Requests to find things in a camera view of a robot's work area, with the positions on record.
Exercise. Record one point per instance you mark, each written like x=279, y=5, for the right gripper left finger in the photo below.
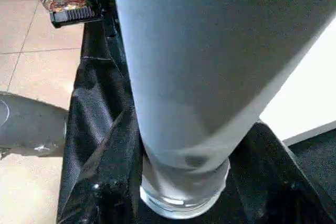
x=110, y=182

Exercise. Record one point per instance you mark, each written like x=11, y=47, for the black mat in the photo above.
x=100, y=93

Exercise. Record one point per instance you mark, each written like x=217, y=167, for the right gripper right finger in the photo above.
x=278, y=187

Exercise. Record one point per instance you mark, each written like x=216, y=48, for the white plastic table leg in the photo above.
x=210, y=56

